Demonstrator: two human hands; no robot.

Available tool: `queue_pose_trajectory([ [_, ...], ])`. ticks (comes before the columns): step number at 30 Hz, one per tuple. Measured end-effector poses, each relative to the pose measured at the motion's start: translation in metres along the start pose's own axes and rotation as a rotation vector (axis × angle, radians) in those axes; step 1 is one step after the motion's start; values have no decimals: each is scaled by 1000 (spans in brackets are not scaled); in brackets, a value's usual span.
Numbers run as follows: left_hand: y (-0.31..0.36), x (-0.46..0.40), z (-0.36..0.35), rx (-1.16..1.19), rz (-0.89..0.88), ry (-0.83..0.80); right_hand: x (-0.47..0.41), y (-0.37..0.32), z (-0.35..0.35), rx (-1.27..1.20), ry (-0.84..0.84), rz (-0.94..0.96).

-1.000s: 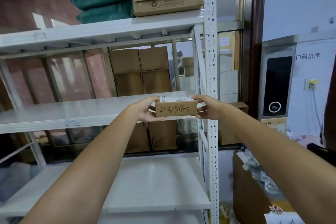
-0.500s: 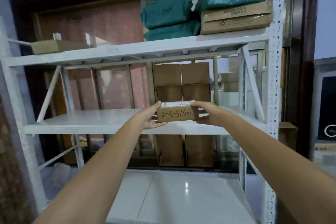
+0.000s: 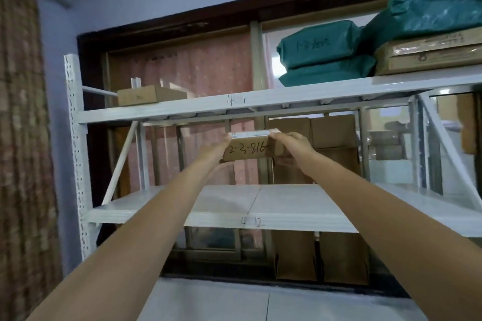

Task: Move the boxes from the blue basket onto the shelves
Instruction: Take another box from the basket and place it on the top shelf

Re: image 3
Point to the large green wrapped parcel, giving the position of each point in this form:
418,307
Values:
421,12

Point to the dark wooden window frame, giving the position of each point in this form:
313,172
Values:
169,25

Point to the small box marked 2-3-8160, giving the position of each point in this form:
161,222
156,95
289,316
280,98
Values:
248,149

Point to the flattened brown carton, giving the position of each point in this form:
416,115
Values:
342,257
290,257

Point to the brown patterned curtain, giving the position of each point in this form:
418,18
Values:
22,106

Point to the white metal shelving rack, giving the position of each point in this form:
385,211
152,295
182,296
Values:
226,202

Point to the person's right forearm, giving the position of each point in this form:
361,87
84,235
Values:
376,226

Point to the pink dotted curtain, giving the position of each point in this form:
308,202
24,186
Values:
196,65

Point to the person's right hand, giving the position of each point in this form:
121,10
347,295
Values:
299,157

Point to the box marked 1-3-1002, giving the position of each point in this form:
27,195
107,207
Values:
139,98

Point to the person's left forearm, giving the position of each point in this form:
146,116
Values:
131,249

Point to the person's left hand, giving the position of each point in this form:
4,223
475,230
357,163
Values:
216,155

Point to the grey sliding window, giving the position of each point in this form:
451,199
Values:
257,57

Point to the large taped flat carton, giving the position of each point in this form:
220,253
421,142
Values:
425,57

